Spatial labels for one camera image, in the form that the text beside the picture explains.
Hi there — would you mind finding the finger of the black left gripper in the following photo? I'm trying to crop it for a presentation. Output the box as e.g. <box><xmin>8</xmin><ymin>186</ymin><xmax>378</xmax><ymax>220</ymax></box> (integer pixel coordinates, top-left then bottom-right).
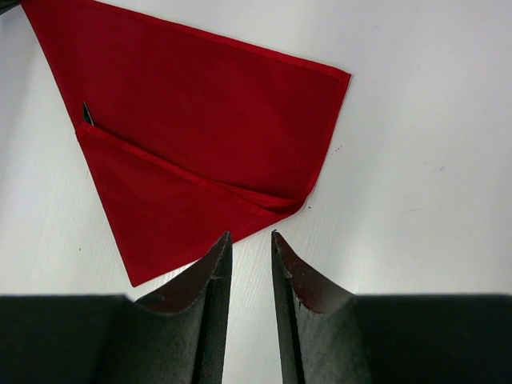
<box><xmin>0</xmin><ymin>0</ymin><xmax>20</xmax><ymax>15</ymax></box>

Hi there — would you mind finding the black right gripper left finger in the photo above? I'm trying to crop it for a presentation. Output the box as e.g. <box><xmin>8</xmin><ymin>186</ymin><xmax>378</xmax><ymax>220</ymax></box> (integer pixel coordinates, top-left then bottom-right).
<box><xmin>96</xmin><ymin>232</ymin><xmax>233</xmax><ymax>383</ymax></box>

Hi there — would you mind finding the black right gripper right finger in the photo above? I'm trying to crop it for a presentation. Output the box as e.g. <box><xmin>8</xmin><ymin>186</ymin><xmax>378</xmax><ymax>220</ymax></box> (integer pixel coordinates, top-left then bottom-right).
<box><xmin>271</xmin><ymin>231</ymin><xmax>372</xmax><ymax>383</ymax></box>

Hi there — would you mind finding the red cloth napkin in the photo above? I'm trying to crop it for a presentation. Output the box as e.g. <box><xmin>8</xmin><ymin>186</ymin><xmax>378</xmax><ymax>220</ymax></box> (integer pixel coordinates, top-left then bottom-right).
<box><xmin>21</xmin><ymin>1</ymin><xmax>350</xmax><ymax>286</ymax></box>

